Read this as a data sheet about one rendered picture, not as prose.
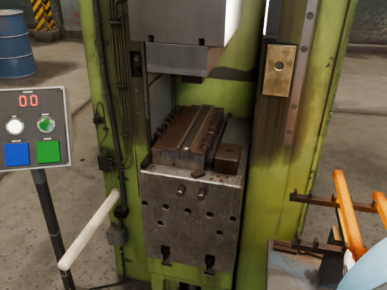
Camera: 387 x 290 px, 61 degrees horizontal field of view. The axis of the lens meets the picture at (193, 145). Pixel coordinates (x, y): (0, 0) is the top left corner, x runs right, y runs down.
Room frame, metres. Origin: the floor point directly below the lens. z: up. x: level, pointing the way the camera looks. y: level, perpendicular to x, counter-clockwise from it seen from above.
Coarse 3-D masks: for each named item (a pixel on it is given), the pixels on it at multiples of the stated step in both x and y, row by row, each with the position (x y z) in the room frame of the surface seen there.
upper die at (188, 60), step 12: (156, 48) 1.04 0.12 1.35; (168, 48) 1.03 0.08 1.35; (180, 48) 1.02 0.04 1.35; (192, 48) 1.01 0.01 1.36; (204, 48) 1.00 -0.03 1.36; (216, 48) 1.13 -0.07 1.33; (156, 60) 1.04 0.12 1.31; (168, 60) 1.03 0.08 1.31; (180, 60) 1.02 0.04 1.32; (192, 60) 1.01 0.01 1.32; (204, 60) 1.00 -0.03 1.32; (216, 60) 1.15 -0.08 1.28; (168, 72) 1.03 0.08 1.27; (180, 72) 1.02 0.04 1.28; (192, 72) 1.01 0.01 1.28; (204, 72) 1.00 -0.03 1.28
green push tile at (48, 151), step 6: (36, 144) 0.97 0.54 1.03; (42, 144) 0.97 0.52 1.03; (48, 144) 0.97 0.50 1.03; (54, 144) 0.98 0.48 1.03; (36, 150) 0.96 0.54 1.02; (42, 150) 0.96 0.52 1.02; (48, 150) 0.96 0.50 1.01; (54, 150) 0.97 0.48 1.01; (42, 156) 0.95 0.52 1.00; (48, 156) 0.95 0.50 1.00; (54, 156) 0.96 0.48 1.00; (42, 162) 0.94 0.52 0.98; (48, 162) 0.94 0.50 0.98
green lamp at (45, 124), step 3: (42, 120) 1.02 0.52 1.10; (45, 120) 1.02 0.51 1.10; (48, 120) 1.02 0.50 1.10; (39, 123) 1.01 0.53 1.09; (42, 123) 1.01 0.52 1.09; (45, 123) 1.01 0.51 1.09; (48, 123) 1.01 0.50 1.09; (51, 123) 1.02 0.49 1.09; (42, 126) 1.01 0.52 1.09; (45, 126) 1.01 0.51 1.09; (48, 126) 1.01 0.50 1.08; (51, 126) 1.01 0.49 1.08; (42, 129) 1.00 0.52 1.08; (45, 129) 1.00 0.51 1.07; (48, 129) 1.00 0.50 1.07
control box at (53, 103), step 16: (0, 96) 1.04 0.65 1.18; (16, 96) 1.05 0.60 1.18; (48, 96) 1.06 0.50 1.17; (64, 96) 1.07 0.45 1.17; (0, 112) 1.01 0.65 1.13; (16, 112) 1.02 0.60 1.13; (32, 112) 1.03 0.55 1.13; (48, 112) 1.04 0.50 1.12; (64, 112) 1.05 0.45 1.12; (0, 128) 0.98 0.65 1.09; (32, 128) 1.00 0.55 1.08; (64, 128) 1.02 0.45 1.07; (0, 144) 0.96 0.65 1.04; (32, 144) 0.97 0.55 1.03; (64, 144) 0.99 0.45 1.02; (0, 160) 0.93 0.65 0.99; (32, 160) 0.95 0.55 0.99; (64, 160) 0.96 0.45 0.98
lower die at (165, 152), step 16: (192, 112) 1.35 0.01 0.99; (208, 112) 1.33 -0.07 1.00; (176, 128) 1.19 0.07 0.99; (160, 144) 1.07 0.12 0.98; (176, 144) 1.06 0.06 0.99; (192, 144) 1.04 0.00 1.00; (208, 144) 1.07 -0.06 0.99; (160, 160) 1.04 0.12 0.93; (176, 160) 1.02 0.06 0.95; (192, 160) 1.01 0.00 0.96
